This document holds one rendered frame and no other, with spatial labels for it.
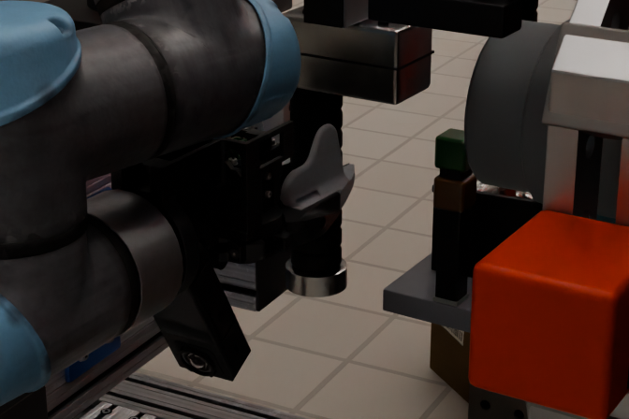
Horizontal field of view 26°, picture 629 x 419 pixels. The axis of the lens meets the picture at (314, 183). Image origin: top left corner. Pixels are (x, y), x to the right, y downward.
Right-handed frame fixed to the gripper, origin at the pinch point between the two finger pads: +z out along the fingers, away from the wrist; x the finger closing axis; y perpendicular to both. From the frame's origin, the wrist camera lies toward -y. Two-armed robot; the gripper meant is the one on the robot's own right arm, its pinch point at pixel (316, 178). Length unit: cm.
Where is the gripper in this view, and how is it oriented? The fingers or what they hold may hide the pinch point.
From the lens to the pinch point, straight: 94.4
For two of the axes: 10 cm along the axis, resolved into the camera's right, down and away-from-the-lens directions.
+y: 0.0, -9.3, -3.6
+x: -8.6, -1.9, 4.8
